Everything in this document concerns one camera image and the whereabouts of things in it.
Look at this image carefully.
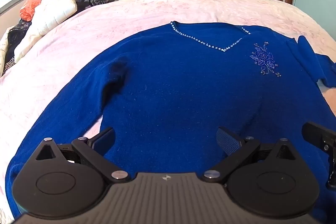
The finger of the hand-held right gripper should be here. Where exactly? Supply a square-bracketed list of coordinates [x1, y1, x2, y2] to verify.
[302, 122, 336, 189]

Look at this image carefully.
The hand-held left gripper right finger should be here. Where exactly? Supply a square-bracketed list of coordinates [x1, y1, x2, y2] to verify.
[203, 127, 297, 183]

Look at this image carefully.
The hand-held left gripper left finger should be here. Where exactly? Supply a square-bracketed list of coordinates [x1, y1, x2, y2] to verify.
[35, 127, 131, 183]

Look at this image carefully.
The blue beaded sweater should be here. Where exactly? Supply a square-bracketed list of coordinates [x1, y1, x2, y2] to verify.
[5, 21, 336, 222]

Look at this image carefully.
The pink floral blanket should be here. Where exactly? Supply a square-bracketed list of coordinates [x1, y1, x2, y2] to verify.
[0, 0, 336, 224]

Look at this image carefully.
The dark patterned cloth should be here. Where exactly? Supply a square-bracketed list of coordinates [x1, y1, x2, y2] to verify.
[0, 19, 32, 78]

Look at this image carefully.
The white quilted jacket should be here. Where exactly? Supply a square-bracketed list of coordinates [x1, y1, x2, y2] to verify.
[14, 0, 78, 64]

